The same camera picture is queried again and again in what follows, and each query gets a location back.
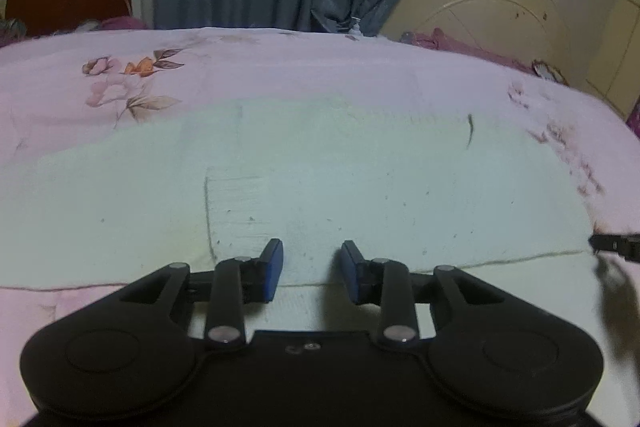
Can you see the cream wardrobe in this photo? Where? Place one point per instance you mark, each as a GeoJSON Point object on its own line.
{"type": "Point", "coordinates": [617, 32]}

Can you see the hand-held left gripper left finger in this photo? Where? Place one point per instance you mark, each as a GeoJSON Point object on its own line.
{"type": "Point", "coordinates": [272, 271]}

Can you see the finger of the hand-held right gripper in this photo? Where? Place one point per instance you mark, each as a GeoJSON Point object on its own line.
{"type": "Point", "coordinates": [615, 244]}

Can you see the cream arched headboard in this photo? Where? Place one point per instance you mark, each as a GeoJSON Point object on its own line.
{"type": "Point", "coordinates": [490, 2]}

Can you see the pink pillow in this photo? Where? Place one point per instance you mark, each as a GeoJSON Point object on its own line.
{"type": "Point", "coordinates": [122, 23]}

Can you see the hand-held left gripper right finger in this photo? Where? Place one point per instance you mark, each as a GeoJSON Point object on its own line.
{"type": "Point", "coordinates": [352, 273]}

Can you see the white cloth garment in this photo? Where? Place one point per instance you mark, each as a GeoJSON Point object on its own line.
{"type": "Point", "coordinates": [320, 187]}

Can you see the pink crumpled cloth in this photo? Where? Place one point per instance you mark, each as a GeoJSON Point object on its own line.
{"type": "Point", "coordinates": [450, 44]}

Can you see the pink floral bedsheet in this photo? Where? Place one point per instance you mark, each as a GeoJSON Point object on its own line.
{"type": "Point", "coordinates": [300, 62]}

